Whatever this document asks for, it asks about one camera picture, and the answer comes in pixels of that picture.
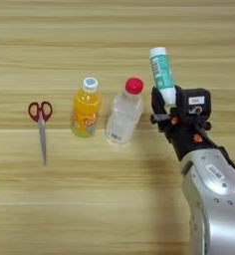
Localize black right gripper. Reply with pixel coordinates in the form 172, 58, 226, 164
149, 85, 224, 162

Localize teal and white glue stick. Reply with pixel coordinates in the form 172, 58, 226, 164
148, 46, 177, 108

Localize clear water bottle red cap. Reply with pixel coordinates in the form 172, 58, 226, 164
105, 77, 145, 145

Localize small black box white label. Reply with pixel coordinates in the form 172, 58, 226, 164
177, 88, 212, 118

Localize orange juice bottle white cap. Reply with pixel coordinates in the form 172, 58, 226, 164
70, 77, 103, 138

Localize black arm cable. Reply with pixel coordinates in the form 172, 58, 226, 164
218, 144, 235, 182

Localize red-handled scissors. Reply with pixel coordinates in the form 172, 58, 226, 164
27, 101, 54, 166

